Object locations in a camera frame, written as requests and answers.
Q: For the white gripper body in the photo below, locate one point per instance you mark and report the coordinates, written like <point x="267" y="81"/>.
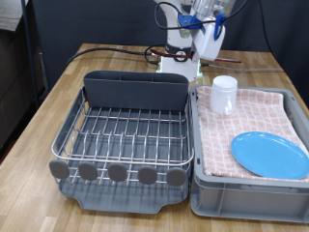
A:
<point x="209" y="42"/>

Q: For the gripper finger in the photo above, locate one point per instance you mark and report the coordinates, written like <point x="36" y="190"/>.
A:
<point x="196" y="57"/>

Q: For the blue plate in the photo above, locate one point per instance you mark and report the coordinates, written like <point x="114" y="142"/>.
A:
<point x="270" y="154"/>

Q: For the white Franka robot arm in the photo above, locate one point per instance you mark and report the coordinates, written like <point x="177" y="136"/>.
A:
<point x="177" y="42"/>

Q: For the grey dish drying rack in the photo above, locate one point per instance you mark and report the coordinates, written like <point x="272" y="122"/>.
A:
<point x="128" y="201"/>

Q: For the white mug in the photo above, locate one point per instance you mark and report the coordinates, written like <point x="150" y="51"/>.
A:
<point x="222" y="93"/>

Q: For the dark grey cutlery holder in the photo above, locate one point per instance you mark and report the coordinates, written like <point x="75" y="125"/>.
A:
<point x="128" y="93"/>

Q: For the pink checkered cloth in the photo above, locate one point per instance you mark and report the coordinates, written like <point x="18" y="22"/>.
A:
<point x="219" y="138"/>

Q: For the grey plastic crate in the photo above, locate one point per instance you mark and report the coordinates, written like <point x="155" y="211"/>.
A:
<point x="251" y="203"/>

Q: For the dark metal pole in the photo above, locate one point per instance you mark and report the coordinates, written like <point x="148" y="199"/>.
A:
<point x="29" y="48"/>

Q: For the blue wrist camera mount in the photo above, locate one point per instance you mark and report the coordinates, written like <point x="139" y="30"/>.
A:
<point x="188" y="21"/>

